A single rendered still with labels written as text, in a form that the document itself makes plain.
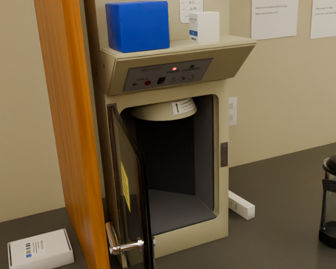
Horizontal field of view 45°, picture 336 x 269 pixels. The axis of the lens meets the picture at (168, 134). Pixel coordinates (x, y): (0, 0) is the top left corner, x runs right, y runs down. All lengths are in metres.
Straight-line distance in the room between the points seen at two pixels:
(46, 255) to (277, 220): 0.68
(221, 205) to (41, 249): 0.50
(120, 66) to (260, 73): 0.91
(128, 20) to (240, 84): 0.86
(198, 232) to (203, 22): 0.57
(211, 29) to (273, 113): 0.87
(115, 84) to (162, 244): 0.48
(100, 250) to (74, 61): 0.42
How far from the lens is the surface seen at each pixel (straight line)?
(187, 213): 1.17
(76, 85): 0.80
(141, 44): 0.80
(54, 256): 1.14
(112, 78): 0.83
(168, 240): 1.12
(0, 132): 1.35
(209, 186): 1.16
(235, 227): 1.25
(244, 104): 1.61
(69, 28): 0.78
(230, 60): 0.92
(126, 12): 0.79
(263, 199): 1.41
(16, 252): 1.19
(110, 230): 0.77
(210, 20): 0.89
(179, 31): 0.95
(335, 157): 1.15
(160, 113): 0.99
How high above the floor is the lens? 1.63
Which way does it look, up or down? 20 degrees down
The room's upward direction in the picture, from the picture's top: 3 degrees counter-clockwise
